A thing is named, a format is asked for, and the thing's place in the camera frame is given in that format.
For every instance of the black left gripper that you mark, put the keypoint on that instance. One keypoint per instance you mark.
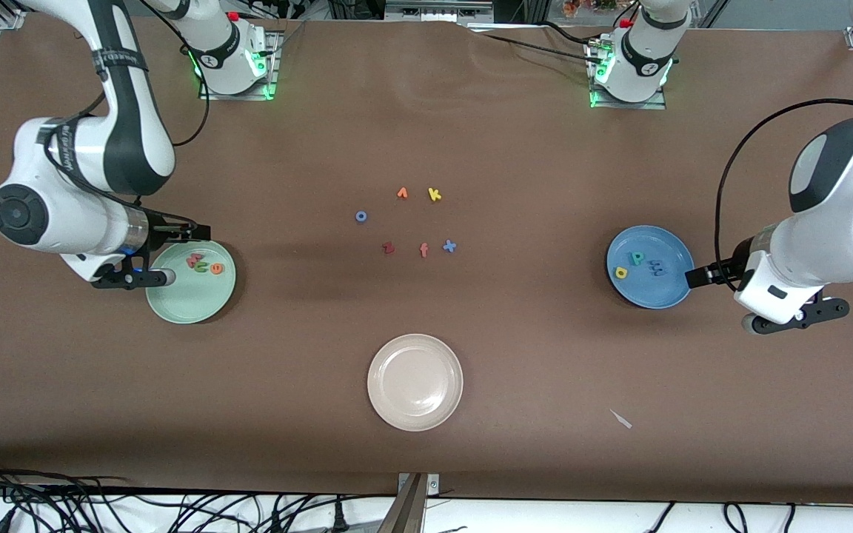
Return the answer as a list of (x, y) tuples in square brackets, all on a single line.
[(719, 273)]

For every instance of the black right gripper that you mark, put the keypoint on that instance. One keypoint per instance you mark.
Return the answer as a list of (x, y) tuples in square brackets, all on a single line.
[(169, 232)]

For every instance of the blue foam letter m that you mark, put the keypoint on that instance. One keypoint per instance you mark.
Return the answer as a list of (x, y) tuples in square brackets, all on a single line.
[(656, 269)]

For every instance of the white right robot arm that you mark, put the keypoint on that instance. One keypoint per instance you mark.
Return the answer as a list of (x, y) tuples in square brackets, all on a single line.
[(78, 222)]

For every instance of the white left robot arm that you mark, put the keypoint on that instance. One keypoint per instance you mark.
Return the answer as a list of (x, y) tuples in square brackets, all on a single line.
[(826, 244)]

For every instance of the blue plate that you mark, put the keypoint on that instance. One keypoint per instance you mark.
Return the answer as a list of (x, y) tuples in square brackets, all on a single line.
[(656, 292)]

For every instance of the light green plate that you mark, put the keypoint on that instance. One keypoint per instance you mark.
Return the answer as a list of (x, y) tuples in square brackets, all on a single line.
[(189, 300)]

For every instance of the small white paper scrap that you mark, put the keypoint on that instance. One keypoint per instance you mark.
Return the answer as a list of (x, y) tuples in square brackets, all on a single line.
[(621, 419)]

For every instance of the beige plate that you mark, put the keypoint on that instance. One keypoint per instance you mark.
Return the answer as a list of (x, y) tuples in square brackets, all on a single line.
[(415, 382)]

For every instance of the colorful object pile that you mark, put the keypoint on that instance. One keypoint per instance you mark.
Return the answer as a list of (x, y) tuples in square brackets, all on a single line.
[(589, 6)]

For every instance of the black power plug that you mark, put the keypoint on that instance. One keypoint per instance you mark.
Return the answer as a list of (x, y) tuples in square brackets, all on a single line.
[(338, 518)]

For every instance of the grey device box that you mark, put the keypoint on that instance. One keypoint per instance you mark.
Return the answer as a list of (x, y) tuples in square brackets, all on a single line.
[(437, 9)]

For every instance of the aluminium profile bar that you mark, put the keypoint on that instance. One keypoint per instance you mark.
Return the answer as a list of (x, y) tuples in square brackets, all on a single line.
[(406, 511)]

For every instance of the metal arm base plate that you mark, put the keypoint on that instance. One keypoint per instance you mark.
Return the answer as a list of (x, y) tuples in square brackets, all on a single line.
[(626, 105), (272, 74)]

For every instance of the metal table clamp bracket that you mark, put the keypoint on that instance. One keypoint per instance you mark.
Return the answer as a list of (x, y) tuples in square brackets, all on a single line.
[(432, 485)]

